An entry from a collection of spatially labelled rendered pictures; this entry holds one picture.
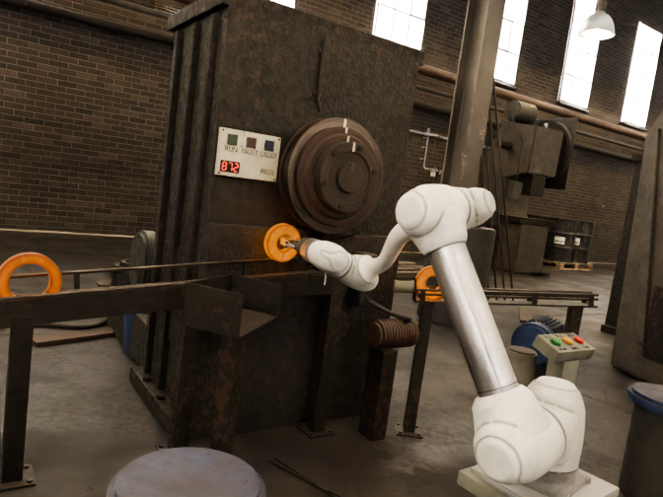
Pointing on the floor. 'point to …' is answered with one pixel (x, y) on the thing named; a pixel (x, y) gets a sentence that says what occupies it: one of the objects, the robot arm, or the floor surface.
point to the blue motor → (524, 335)
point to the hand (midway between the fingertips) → (283, 239)
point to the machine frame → (267, 196)
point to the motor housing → (382, 372)
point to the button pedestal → (562, 356)
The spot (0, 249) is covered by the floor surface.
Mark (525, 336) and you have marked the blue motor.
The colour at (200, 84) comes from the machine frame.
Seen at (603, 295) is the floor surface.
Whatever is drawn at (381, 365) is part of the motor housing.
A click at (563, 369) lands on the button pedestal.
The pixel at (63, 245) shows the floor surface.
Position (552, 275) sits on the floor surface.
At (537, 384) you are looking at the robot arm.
